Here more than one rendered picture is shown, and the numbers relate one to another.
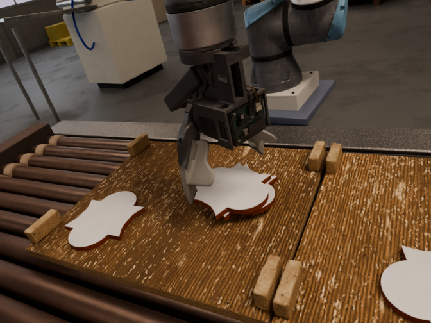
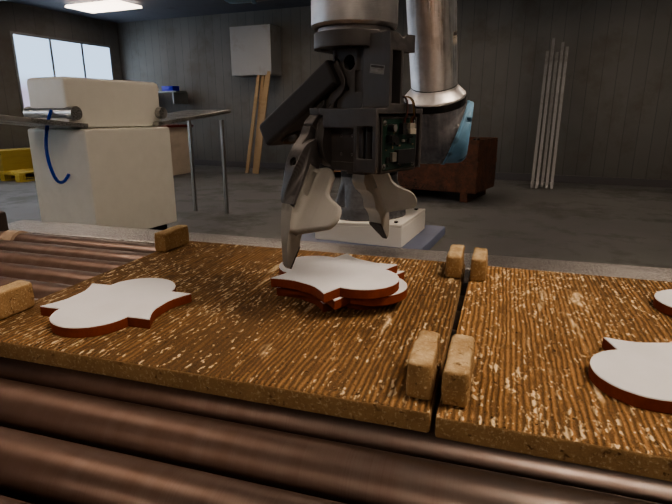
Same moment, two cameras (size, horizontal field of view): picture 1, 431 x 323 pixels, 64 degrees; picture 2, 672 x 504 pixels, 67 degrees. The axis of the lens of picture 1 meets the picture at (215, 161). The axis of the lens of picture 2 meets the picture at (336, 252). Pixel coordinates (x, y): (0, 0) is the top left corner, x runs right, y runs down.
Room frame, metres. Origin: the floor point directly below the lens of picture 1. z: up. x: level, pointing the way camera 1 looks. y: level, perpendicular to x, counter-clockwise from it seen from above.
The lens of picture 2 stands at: (-0.04, 0.12, 1.12)
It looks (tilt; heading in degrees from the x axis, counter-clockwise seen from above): 15 degrees down; 345
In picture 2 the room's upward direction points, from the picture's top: straight up
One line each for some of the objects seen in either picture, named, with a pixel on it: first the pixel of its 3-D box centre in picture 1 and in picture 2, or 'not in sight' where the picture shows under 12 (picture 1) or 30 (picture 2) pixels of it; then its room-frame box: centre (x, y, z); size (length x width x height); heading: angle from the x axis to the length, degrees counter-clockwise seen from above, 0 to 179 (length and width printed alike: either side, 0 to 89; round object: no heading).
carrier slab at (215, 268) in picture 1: (185, 200); (257, 298); (0.48, 0.07, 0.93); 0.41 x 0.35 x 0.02; 58
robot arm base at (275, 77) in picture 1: (274, 67); (369, 191); (0.97, -0.23, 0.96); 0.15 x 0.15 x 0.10
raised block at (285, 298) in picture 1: (288, 288); (459, 368); (0.25, -0.05, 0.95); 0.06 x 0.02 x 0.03; 147
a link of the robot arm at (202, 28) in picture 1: (205, 25); (356, 9); (0.42, -0.02, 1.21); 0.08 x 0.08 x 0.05
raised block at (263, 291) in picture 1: (268, 281); (424, 362); (0.26, -0.03, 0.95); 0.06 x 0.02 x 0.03; 148
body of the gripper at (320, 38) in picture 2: (220, 93); (360, 106); (0.41, -0.03, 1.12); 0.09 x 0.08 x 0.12; 35
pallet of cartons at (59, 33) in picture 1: (77, 29); (37, 162); (10.31, 2.85, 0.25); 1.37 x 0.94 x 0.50; 141
